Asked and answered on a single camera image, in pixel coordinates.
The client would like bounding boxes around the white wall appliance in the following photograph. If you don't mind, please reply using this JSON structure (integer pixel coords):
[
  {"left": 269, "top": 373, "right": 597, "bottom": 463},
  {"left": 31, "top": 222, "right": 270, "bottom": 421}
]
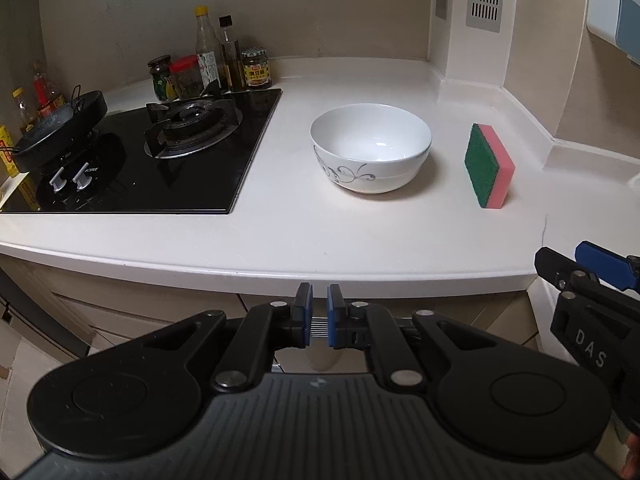
[{"left": 586, "top": 0, "right": 640, "bottom": 63}]

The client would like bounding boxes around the black frying pan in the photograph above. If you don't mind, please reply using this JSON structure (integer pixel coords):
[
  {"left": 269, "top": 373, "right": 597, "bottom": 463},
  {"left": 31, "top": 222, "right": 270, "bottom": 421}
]
[{"left": 11, "top": 91, "right": 108, "bottom": 173}]

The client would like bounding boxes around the red cap sauce bottle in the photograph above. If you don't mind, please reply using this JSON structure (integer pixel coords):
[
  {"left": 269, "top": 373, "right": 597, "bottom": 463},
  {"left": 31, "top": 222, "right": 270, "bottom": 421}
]
[{"left": 32, "top": 62, "right": 66, "bottom": 117}]

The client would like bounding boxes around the metal gas burner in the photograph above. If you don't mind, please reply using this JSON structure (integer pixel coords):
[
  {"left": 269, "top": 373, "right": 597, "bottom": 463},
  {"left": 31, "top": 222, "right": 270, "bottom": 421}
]
[{"left": 144, "top": 99, "right": 244, "bottom": 160}]

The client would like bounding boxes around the black glass gas cooktop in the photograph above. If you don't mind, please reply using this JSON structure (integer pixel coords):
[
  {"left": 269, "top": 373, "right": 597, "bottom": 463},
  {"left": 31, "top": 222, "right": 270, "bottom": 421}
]
[{"left": 0, "top": 88, "right": 283, "bottom": 215}]

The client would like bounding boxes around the pink and green sponge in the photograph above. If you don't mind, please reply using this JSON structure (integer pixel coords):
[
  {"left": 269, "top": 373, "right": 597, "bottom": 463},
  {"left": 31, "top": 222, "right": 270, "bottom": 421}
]
[{"left": 464, "top": 123, "right": 516, "bottom": 210}]

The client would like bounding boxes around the dark oil bottle black cap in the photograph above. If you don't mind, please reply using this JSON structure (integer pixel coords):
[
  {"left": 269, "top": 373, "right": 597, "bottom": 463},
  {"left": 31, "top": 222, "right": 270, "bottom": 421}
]
[{"left": 218, "top": 15, "right": 246, "bottom": 92}]

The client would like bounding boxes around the green lid jar yellow label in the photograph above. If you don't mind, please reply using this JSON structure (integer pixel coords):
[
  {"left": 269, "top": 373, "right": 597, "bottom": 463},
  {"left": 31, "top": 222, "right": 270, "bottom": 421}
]
[{"left": 241, "top": 47, "right": 273, "bottom": 90}]

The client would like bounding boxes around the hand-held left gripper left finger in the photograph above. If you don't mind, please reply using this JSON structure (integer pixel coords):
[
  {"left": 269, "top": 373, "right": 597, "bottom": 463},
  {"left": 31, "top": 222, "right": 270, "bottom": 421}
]
[{"left": 142, "top": 282, "right": 313, "bottom": 394}]

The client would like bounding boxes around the yellow box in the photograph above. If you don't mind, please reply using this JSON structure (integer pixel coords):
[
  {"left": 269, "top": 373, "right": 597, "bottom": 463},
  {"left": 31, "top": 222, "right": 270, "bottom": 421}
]
[{"left": 0, "top": 125, "right": 21, "bottom": 178}]

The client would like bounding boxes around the small yellow cap bottle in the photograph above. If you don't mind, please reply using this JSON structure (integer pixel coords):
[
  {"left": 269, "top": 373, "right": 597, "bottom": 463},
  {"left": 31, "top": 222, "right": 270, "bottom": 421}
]
[{"left": 12, "top": 87, "right": 39, "bottom": 133}]

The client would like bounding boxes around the white bowl with grey pattern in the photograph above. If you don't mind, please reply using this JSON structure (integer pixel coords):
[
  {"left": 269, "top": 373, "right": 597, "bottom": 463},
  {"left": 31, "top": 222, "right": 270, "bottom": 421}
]
[{"left": 309, "top": 104, "right": 433, "bottom": 195}]

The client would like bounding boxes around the black lid pickle jar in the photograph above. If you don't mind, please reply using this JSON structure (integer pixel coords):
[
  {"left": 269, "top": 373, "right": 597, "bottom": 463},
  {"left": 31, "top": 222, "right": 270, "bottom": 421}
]
[{"left": 147, "top": 56, "right": 177, "bottom": 101}]

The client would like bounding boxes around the red lid jar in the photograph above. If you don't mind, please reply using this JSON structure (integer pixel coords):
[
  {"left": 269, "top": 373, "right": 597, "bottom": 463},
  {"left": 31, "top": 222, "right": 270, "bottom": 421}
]
[{"left": 169, "top": 56, "right": 203, "bottom": 100}]

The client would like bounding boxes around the clear bottle with yellow cap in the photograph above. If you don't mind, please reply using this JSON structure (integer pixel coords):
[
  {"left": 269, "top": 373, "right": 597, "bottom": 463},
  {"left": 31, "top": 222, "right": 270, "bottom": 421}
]
[{"left": 195, "top": 6, "right": 223, "bottom": 95}]

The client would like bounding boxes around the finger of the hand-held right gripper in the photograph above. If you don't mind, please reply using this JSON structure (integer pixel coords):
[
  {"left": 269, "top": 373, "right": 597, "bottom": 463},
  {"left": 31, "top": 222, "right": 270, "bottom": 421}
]
[
  {"left": 534, "top": 246, "right": 640, "bottom": 377},
  {"left": 574, "top": 241, "right": 640, "bottom": 291}
]

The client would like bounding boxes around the beige kitchen cabinet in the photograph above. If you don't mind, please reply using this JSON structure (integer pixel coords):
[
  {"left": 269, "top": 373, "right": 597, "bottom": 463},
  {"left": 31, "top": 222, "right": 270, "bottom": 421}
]
[{"left": 0, "top": 255, "right": 543, "bottom": 376}]

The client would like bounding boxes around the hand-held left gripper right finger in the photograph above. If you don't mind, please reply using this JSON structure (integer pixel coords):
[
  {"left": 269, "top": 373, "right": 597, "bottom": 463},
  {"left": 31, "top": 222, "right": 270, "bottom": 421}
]
[{"left": 326, "top": 284, "right": 493, "bottom": 390}]

